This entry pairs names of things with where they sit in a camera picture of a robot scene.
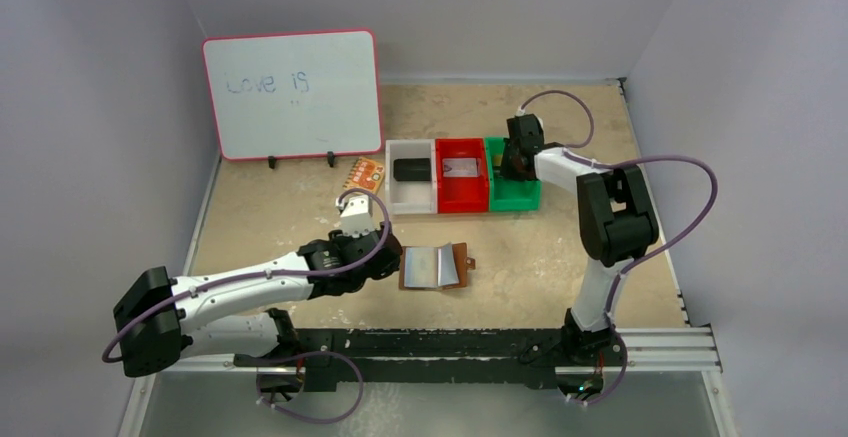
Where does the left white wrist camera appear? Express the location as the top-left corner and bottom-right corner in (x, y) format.
(339, 194), (376, 238)

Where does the red plastic bin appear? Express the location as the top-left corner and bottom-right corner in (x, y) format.
(435, 138), (489, 214)

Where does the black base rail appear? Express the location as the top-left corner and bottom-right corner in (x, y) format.
(233, 326), (627, 394)

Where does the white plastic bin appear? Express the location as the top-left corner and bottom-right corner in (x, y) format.
(385, 139), (437, 215)

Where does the green plastic bin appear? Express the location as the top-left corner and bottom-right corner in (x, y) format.
(483, 137), (542, 212)

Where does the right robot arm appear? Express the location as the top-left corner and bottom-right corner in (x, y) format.
(499, 114), (659, 364)

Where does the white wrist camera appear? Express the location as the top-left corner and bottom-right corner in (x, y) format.
(514, 108), (542, 122)
(339, 194), (376, 238)

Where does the pink framed whiteboard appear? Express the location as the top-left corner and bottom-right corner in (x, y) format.
(201, 28), (385, 161)

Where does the silver card in red bin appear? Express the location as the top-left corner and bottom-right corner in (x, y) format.
(442, 157), (480, 178)

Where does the black card in white bin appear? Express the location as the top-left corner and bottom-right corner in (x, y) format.
(392, 158), (432, 182)

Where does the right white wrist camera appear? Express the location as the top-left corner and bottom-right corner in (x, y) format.
(514, 108), (542, 122)

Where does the orange patterned card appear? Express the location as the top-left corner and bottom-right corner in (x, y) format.
(342, 157), (386, 194)

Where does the brown leather card holder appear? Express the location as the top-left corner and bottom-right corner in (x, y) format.
(398, 242), (476, 291)

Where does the aluminium frame rail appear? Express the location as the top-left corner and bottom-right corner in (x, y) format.
(120, 327), (735, 436)

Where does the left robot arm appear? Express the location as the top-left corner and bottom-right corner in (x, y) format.
(102, 225), (402, 378)

